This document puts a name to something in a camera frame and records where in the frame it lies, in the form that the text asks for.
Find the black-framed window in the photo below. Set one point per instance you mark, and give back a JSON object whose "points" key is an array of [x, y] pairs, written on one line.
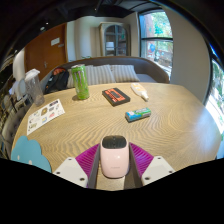
{"points": [[156, 43]]}

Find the black backpack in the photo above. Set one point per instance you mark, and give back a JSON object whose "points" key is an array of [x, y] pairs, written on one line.
{"points": [[57, 81]]}

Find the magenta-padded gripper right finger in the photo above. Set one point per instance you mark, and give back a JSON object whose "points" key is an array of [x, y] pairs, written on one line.
{"points": [[156, 168]]}

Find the small teal packet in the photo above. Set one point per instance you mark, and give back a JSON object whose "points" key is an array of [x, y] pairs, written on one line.
{"points": [[138, 114]]}

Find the white sticker sheet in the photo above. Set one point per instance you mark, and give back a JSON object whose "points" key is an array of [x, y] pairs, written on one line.
{"points": [[45, 116]]}

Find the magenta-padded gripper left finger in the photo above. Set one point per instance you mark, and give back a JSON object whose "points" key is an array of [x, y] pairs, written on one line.
{"points": [[68, 170]]}

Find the striped cushion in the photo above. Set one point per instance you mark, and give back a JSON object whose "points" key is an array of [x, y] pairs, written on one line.
{"points": [[101, 75], [125, 73], [90, 71]]}

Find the grey tufted chair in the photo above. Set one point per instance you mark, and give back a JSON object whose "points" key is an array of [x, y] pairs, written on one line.
{"points": [[11, 128]]}

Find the group of white chairs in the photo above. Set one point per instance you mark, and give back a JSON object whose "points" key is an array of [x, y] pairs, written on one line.
{"points": [[17, 90]]}

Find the black and orange box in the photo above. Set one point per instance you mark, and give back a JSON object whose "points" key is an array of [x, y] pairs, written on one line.
{"points": [[116, 96]]}

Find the blue cloud-shaped mouse pad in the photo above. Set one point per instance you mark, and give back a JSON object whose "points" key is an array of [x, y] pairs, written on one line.
{"points": [[28, 151]]}

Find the pink and black computer mouse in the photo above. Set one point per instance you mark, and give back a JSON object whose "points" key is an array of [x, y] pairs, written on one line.
{"points": [[114, 160]]}

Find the green drink can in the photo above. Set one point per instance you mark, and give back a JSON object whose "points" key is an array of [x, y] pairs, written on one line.
{"points": [[80, 83]]}

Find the brown wooden door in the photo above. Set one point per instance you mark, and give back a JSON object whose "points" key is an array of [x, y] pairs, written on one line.
{"points": [[41, 53]]}

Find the glass-door cabinet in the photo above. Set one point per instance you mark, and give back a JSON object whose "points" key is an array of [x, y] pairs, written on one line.
{"points": [[115, 40]]}

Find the brown curved sofa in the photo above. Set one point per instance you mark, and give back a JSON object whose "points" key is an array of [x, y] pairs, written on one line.
{"points": [[150, 70]]}

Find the white tube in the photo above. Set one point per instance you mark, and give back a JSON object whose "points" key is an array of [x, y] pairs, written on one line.
{"points": [[140, 90]]}

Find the large side window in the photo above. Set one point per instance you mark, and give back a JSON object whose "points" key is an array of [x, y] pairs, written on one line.
{"points": [[216, 96]]}

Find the clear plastic shaker bottle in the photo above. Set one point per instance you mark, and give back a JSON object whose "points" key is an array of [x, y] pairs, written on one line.
{"points": [[35, 88]]}

